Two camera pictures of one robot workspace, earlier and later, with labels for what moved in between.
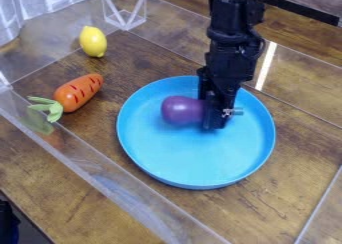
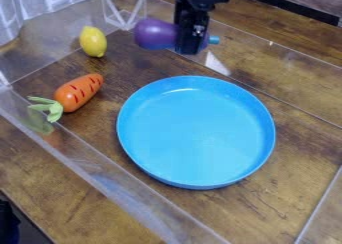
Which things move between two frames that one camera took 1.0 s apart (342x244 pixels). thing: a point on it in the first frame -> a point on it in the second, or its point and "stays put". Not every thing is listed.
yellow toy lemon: x=93 y=41 stays put
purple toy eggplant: x=181 y=110 -> x=154 y=34
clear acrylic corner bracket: x=122 y=18 stays put
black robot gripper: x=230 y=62 -> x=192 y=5
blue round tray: x=188 y=156 stays put
